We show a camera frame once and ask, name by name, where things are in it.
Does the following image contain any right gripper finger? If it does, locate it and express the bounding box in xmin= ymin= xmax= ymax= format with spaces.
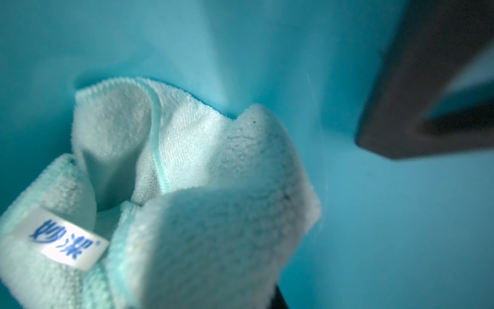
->
xmin=355 ymin=1 xmax=493 ymax=160

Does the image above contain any blue bucket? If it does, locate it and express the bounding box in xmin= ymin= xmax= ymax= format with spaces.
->
xmin=1 ymin=1 xmax=493 ymax=308

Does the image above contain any light green cloth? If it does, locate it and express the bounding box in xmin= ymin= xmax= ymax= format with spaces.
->
xmin=1 ymin=77 xmax=322 ymax=308

